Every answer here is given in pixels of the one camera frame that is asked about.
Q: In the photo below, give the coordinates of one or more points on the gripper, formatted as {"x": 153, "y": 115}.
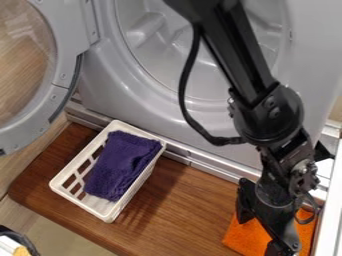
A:
{"x": 285, "y": 186}

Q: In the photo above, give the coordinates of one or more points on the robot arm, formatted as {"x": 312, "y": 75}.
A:
{"x": 249, "y": 66}

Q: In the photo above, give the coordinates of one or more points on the orange cloth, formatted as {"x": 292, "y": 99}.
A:
{"x": 245, "y": 238}

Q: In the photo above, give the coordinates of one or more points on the purple cloth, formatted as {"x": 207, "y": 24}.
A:
{"x": 120, "y": 163}

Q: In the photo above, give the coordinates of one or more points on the washing machine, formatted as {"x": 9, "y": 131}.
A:
{"x": 142, "y": 66}

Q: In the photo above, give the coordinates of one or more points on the white board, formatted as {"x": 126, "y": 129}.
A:
{"x": 331, "y": 206}

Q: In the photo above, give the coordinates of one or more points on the white basket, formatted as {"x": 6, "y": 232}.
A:
{"x": 71, "y": 180}

